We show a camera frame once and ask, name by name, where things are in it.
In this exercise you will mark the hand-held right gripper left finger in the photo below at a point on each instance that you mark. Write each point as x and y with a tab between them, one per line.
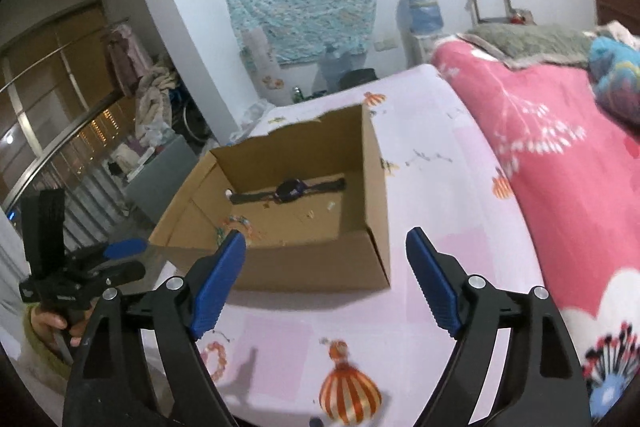
217	287

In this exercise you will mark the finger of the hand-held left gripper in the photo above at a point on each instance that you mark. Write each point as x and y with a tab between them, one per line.
125	248
125	272

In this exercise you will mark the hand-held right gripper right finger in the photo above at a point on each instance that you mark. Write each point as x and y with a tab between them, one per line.
435	287

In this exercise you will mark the brown cardboard box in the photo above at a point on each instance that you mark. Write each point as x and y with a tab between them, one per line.
300	257

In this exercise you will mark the black wrist watch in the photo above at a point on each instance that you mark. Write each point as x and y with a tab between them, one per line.
290	189

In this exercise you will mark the person's left hand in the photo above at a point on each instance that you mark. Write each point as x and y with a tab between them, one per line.
47	319

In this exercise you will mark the metal stair railing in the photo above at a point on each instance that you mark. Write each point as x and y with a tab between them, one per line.
45	157

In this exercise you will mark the grey cabinet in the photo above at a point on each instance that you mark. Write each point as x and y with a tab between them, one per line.
160	177

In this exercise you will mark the pink printed bed sheet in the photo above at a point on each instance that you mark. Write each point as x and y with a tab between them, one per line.
440	207

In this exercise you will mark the pile of pale clothes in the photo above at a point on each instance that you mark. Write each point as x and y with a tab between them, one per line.
157	97

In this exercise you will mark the pink floral blanket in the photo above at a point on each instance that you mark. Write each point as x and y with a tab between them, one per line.
550	157

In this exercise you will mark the clear plastic bags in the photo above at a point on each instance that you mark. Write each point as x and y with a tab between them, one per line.
252	117

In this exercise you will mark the hanging pink clothes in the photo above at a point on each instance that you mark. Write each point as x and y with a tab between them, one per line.
122	57

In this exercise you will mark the black bag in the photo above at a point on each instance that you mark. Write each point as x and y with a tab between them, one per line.
360	78

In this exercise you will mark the white printed container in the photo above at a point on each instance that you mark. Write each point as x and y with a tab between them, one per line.
262	67

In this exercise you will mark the clear plastic bottle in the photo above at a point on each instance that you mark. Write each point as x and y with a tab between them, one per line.
332	67

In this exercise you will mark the grey pillow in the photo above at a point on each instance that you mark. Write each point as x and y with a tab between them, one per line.
540	42

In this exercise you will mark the blue plush blanket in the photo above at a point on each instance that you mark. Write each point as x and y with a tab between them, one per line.
615	77

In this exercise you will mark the blue water jug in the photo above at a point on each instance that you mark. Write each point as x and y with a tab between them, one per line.
424	9

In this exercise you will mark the wooden chair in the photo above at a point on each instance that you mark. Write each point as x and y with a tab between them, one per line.
487	2

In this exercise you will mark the white wall socket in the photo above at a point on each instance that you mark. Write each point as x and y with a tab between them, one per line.
384	45

